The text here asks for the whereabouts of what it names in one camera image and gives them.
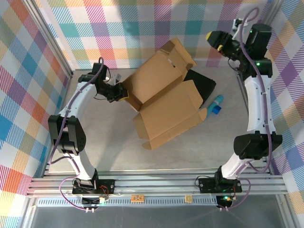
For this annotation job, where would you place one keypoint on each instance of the brown cardboard paper box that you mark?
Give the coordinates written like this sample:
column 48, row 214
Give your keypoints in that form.
column 166, row 111

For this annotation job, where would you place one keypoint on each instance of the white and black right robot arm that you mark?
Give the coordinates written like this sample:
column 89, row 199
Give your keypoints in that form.
column 257, row 104

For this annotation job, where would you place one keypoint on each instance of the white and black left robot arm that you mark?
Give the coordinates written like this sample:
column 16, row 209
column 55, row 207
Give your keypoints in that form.
column 86, row 166

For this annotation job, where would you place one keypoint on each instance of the black connector box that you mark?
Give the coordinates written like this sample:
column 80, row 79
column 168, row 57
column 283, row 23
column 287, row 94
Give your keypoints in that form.
column 90, row 201
column 223, row 200

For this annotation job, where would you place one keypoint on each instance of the flat black tray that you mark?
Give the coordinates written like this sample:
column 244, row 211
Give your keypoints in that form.
column 204, row 85

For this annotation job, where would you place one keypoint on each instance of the teal plastic tube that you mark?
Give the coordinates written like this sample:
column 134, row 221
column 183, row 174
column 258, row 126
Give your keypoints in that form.
column 219, row 99

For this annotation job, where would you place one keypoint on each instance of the small blue block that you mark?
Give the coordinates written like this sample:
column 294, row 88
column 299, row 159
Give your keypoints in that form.
column 216, row 110

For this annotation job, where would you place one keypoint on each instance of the orange wooden tag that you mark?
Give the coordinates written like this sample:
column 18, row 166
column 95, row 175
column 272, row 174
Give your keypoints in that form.
column 137, row 197

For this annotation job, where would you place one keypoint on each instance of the small pale wooden block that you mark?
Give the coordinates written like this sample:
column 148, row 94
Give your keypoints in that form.
column 188, row 198

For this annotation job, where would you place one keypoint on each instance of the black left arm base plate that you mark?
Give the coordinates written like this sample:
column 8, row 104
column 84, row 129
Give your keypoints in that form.
column 107, row 186

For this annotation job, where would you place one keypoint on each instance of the aluminium rail beams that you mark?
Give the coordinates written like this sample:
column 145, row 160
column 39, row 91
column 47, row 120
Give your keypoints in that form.
column 154, row 184

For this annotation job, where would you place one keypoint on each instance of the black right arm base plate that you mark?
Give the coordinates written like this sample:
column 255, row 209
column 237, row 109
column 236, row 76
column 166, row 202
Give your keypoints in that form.
column 206, row 185

